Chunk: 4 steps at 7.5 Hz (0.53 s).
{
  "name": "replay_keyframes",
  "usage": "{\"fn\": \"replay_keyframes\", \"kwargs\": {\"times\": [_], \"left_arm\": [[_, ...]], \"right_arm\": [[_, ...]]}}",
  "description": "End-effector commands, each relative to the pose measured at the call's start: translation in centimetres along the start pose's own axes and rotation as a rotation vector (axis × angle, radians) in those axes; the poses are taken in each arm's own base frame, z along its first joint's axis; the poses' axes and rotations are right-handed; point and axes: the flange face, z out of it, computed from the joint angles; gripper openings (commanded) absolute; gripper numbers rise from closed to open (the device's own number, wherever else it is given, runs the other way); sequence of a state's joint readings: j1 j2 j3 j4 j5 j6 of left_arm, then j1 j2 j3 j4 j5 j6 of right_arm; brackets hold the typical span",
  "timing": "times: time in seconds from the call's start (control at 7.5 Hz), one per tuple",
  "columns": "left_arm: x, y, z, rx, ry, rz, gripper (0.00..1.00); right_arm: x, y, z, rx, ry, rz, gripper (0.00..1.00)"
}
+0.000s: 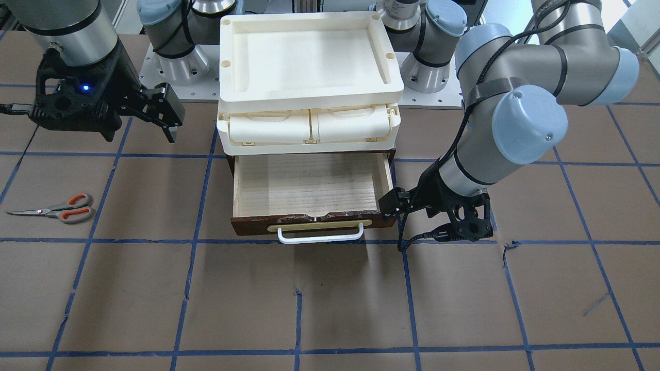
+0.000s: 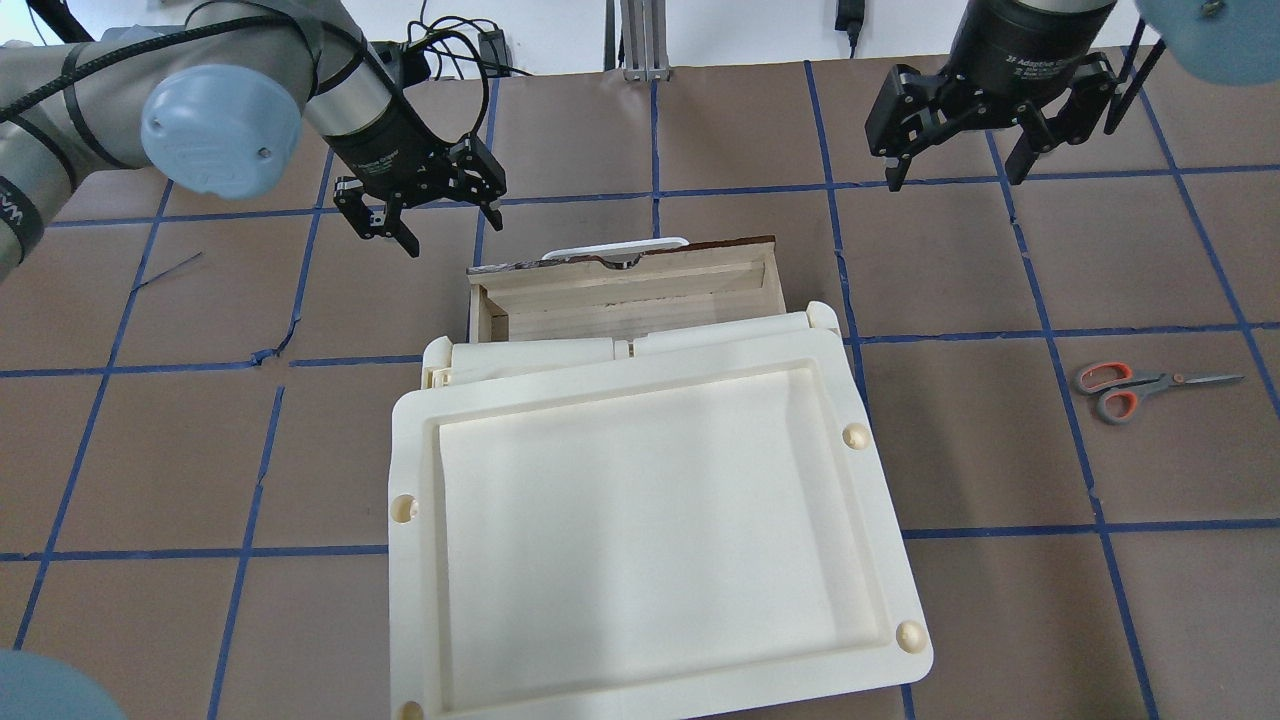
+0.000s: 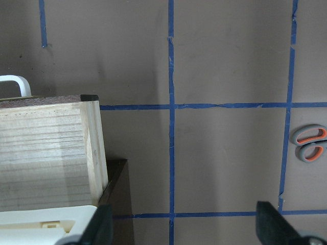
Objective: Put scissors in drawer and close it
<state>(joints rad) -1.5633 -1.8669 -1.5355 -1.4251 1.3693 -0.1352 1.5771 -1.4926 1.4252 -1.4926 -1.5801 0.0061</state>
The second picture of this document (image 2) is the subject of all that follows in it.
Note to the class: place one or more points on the black power adapter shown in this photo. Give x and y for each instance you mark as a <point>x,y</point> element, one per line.
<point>850,19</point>

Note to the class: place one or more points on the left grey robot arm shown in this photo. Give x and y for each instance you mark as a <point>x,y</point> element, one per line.
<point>218,107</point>

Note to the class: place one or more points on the wooden drawer with white handle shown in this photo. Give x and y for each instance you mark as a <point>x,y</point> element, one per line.
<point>625,291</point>

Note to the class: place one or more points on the aluminium frame post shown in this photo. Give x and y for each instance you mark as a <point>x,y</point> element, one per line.
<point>644,41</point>

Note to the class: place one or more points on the cream plastic tray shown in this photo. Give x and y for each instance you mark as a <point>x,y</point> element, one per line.
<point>687,524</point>

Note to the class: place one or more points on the orange grey scissors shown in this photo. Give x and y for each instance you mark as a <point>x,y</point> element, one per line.
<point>1119,389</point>

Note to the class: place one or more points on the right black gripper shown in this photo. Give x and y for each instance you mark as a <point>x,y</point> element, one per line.
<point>1012,50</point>

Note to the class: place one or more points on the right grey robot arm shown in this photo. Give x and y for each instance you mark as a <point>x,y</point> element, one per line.
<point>1232,43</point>

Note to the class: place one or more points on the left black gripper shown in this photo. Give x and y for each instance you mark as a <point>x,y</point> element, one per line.
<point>383,143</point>

